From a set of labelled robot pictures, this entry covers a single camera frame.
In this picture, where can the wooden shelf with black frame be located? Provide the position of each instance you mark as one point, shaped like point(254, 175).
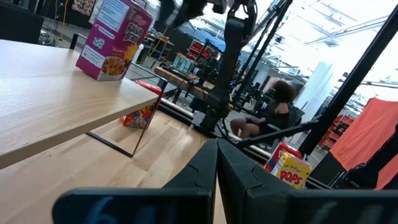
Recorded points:
point(46, 93)

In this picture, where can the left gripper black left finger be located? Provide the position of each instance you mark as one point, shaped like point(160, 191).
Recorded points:
point(186, 205)

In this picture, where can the red storage bin rack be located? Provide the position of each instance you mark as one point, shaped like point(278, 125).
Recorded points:
point(197, 49)

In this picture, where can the wooden background workbench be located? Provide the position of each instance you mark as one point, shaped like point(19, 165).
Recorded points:
point(177, 79)

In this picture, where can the orange cloth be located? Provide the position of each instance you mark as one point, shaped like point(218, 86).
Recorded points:
point(367, 130)

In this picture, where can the dark cabinet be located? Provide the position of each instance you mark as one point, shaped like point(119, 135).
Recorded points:
point(18, 25)

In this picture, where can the black rig frame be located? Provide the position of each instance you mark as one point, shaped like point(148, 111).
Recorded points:
point(351, 84)

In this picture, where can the green boxes on workbench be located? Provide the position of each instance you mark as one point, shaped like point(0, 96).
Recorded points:
point(182, 63)

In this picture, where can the white column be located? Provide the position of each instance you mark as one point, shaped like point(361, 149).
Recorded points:
point(314, 90)

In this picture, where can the person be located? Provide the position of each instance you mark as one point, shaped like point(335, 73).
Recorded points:
point(276, 115)

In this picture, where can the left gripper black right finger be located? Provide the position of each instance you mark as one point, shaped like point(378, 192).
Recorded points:
point(264, 205)

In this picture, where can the purple Raisin Bran cereal box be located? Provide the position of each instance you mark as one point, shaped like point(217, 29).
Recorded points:
point(115, 37)

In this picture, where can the yellow Corn Pops cereal box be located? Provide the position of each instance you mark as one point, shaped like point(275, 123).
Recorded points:
point(292, 174)

